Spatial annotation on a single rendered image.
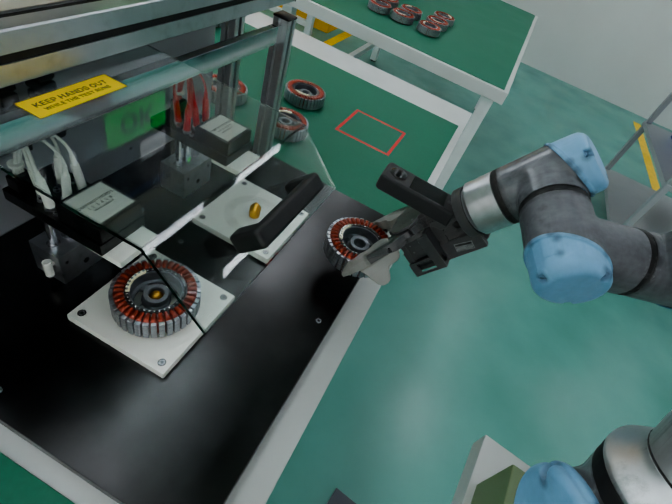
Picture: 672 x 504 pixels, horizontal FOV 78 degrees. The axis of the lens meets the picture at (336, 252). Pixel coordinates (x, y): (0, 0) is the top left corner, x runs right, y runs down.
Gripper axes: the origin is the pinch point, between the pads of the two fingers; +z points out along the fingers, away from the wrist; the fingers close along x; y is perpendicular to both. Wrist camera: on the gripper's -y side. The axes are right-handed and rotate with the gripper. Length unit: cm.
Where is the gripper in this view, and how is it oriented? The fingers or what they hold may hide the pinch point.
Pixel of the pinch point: (355, 246)
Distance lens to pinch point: 68.7
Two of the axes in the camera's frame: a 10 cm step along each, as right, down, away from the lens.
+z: -7.1, 3.2, 6.2
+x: 3.9, -5.6, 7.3
